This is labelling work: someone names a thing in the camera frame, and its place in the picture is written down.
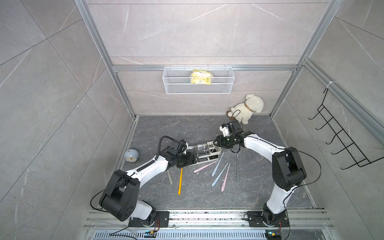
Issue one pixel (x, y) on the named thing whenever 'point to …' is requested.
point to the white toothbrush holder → (206, 152)
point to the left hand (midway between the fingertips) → (196, 158)
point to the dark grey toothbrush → (237, 168)
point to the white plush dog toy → (242, 112)
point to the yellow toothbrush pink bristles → (180, 182)
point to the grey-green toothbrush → (169, 176)
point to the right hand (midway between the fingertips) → (216, 143)
